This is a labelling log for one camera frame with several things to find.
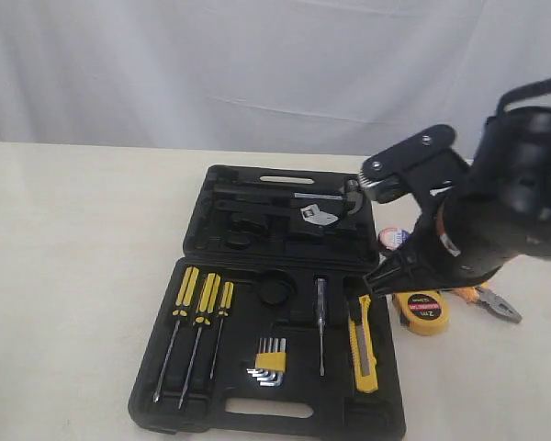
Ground middle yellow black screwdriver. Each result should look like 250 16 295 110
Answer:
177 273 221 410

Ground black plastic tool case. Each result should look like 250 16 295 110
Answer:
128 164 406 440

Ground clear handle tester screwdriver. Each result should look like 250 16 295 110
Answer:
316 277 326 377

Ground yellow black utility knife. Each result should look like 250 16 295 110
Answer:
348 294 378 394

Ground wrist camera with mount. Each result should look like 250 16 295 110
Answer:
358 124 469 209

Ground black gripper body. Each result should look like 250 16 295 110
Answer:
397 206 467 288

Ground yellow tape measure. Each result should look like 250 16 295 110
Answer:
392 290 450 336

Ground claw hammer black handle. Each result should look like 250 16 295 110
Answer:
213 180 364 215

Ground black yellow combination pliers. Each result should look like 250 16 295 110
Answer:
444 282 523 324

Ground small yellow black screwdriver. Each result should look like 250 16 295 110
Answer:
209 281 234 381

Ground white backdrop cloth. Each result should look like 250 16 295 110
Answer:
0 1 551 156

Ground hex key set yellow holder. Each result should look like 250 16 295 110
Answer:
246 337 287 388

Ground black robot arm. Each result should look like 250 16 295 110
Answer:
359 106 551 297

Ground large yellow black screwdriver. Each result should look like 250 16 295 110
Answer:
152 266 199 403

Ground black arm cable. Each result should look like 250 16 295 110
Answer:
493 75 551 120

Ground black electrical tape roll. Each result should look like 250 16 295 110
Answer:
377 227 410 257

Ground silver adjustable wrench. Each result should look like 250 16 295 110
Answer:
212 199 339 237

